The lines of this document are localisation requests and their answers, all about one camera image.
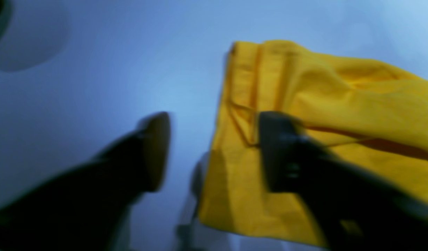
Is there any yellow T-shirt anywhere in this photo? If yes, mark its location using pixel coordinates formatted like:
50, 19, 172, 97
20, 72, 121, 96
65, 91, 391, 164
197, 40, 428, 247

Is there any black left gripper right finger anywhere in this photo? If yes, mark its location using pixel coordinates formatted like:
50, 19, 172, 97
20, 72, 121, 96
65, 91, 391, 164
257, 111, 428, 251

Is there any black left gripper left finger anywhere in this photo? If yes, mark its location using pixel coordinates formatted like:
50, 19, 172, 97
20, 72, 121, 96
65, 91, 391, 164
0, 112, 171, 251

